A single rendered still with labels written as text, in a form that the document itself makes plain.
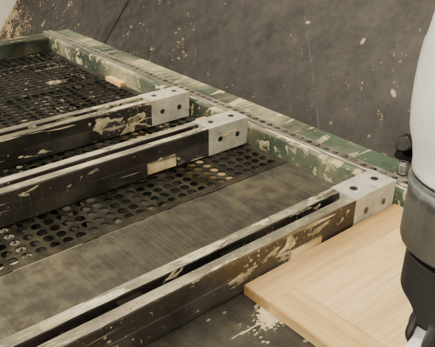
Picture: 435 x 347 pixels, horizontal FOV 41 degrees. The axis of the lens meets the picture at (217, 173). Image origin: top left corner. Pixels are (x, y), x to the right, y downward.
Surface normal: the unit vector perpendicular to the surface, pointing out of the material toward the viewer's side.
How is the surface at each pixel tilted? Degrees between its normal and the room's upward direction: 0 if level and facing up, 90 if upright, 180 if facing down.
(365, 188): 58
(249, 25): 0
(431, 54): 42
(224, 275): 90
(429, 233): 33
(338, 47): 0
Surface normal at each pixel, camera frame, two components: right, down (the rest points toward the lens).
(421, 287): -0.87, 0.22
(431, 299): -0.72, 0.30
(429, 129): -0.94, 0.22
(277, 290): 0.02, -0.89
